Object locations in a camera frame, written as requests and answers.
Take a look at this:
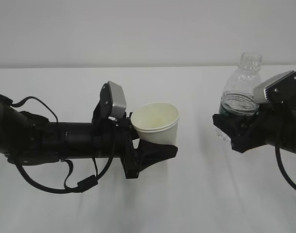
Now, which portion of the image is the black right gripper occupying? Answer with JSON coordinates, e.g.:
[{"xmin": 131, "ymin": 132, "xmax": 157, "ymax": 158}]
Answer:
[{"xmin": 212, "ymin": 71, "xmax": 296, "ymax": 153}]

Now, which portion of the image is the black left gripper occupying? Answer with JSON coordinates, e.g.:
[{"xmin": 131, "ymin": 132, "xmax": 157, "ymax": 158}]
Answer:
[{"xmin": 91, "ymin": 83, "xmax": 178, "ymax": 179}]

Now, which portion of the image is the clear green-label water bottle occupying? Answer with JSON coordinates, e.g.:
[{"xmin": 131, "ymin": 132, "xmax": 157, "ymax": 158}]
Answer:
[{"xmin": 218, "ymin": 51, "xmax": 262, "ymax": 116}]

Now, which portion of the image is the white paper cup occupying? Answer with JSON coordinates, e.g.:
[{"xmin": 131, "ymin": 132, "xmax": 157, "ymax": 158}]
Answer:
[{"xmin": 131, "ymin": 102, "xmax": 180, "ymax": 145}]

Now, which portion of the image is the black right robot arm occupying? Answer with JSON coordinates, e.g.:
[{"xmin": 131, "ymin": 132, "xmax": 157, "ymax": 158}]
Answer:
[{"xmin": 212, "ymin": 70, "xmax": 296, "ymax": 154}]

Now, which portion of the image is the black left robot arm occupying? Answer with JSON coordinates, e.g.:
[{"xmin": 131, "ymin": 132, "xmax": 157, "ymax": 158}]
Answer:
[{"xmin": 0, "ymin": 81, "xmax": 178, "ymax": 179}]

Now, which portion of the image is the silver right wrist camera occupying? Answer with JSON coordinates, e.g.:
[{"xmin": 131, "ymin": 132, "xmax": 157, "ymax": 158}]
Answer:
[{"xmin": 253, "ymin": 70, "xmax": 295, "ymax": 104}]

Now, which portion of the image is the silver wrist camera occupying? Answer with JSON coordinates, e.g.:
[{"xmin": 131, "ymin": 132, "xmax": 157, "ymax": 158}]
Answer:
[
  {"xmin": 253, "ymin": 70, "xmax": 295, "ymax": 104},
  {"xmin": 107, "ymin": 81, "xmax": 127, "ymax": 118}
]

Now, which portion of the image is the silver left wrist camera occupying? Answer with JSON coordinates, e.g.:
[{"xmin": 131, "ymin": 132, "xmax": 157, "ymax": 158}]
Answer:
[{"xmin": 107, "ymin": 81, "xmax": 127, "ymax": 118}]

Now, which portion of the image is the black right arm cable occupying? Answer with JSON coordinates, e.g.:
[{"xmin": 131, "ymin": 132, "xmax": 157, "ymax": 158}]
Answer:
[{"xmin": 275, "ymin": 139, "xmax": 296, "ymax": 195}]

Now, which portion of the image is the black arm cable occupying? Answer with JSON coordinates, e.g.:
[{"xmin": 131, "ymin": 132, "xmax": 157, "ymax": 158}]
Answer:
[
  {"xmin": 10, "ymin": 96, "xmax": 114, "ymax": 194},
  {"xmin": 275, "ymin": 139, "xmax": 296, "ymax": 195}
]

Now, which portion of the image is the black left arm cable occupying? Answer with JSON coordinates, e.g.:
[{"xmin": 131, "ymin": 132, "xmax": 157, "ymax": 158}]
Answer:
[{"xmin": 10, "ymin": 96, "xmax": 114, "ymax": 194}]

